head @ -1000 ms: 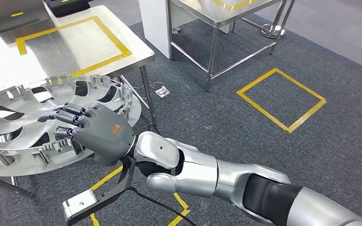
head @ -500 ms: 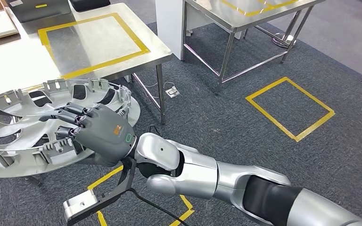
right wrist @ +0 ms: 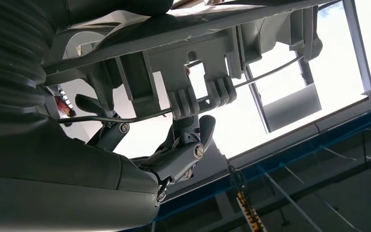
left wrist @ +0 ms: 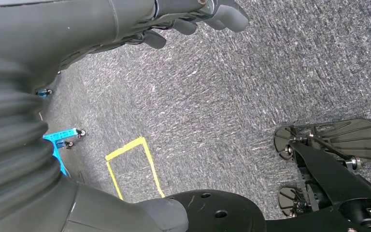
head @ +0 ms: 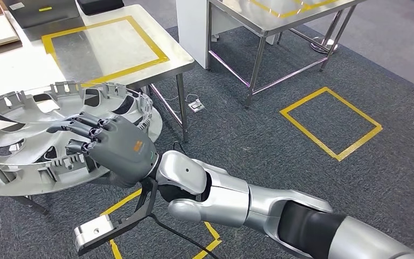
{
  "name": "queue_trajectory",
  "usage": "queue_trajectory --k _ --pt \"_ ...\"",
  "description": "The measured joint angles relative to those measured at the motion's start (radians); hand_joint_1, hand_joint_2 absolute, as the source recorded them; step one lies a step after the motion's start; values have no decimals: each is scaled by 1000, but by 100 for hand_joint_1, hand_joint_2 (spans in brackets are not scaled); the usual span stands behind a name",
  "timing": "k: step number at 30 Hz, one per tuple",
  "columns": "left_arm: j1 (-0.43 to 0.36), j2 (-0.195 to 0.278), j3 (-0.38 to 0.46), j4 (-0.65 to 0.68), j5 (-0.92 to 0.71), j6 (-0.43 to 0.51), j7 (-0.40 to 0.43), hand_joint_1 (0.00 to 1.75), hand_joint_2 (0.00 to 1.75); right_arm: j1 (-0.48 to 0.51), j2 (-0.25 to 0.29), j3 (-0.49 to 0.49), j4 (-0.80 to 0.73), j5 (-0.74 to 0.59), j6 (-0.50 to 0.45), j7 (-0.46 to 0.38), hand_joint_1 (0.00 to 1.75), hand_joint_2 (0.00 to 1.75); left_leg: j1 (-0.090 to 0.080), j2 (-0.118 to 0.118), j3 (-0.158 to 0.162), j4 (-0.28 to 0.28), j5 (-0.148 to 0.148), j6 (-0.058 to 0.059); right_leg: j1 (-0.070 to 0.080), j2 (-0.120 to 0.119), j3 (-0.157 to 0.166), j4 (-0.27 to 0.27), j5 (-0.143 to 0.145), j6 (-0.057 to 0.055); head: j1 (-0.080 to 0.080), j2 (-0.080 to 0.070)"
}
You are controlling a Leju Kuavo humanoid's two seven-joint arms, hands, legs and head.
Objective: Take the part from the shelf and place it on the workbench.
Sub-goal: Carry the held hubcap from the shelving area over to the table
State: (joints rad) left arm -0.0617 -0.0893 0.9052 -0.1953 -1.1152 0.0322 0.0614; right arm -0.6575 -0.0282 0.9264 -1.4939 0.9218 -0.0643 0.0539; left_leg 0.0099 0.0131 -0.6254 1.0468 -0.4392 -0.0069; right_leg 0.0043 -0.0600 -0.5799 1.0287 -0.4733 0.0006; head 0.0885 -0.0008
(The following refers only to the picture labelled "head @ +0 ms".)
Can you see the steel workbench table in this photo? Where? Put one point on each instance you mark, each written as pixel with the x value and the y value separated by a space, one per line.
pixel 114 46
pixel 242 14

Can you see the grey plastic hubcap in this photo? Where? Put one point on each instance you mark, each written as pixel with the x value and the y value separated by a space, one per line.
pixel 14 184

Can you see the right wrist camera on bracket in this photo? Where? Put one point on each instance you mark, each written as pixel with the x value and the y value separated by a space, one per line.
pixel 92 230

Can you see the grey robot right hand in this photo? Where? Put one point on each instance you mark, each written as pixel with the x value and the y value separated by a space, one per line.
pixel 128 153

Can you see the chrome round base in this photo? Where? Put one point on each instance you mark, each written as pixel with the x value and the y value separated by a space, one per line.
pixel 323 46

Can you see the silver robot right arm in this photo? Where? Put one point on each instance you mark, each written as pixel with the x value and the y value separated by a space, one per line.
pixel 225 203

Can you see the grey floor socket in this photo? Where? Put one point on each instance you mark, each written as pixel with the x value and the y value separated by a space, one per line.
pixel 196 106

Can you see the white cabinet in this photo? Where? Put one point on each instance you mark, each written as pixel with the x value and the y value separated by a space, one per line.
pixel 191 32

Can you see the black flat device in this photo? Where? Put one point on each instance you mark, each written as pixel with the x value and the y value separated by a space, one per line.
pixel 100 6

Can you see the dark grey case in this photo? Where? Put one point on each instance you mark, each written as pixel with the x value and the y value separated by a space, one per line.
pixel 42 18

